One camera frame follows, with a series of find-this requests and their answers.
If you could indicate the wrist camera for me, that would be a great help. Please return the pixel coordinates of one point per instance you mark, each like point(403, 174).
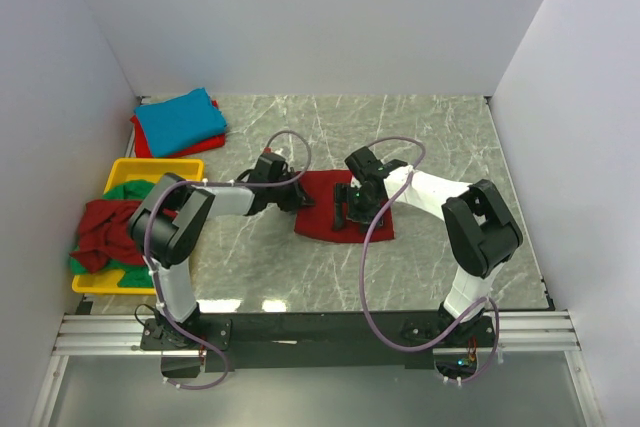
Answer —
point(270, 167)
point(362, 163)

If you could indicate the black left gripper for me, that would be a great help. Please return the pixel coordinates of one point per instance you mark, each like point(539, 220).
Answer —
point(297, 199)

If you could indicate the crumpled dark red t-shirt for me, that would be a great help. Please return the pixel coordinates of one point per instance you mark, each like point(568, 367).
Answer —
point(103, 235)

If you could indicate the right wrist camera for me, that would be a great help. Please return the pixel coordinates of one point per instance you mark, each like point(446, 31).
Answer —
point(362, 163)

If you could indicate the green t-shirt in bin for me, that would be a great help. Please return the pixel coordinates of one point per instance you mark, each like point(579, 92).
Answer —
point(133, 190)

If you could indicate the dark red t-shirt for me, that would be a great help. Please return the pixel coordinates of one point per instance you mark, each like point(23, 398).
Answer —
point(103, 235)
point(316, 222)

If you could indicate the aluminium rail frame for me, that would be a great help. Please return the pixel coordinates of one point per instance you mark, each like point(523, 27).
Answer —
point(120, 335)

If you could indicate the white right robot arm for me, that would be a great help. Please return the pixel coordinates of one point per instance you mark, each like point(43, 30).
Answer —
point(482, 231)

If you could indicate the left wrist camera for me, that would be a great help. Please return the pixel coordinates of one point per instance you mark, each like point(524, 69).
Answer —
point(270, 167)

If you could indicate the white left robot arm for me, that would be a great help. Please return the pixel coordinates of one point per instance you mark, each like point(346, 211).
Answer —
point(168, 223)

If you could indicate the folded blue t-shirt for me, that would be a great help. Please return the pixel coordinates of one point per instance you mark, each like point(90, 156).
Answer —
point(176, 124)

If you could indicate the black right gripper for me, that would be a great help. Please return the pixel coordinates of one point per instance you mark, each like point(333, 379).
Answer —
point(343, 194)

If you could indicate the black base crossbar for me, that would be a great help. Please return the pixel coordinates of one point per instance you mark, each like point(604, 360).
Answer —
point(230, 341)

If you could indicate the yellow plastic bin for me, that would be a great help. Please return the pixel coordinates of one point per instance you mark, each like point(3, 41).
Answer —
point(115, 280)

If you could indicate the folded bright red t-shirt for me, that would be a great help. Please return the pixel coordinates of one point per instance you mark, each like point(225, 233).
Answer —
point(142, 150)

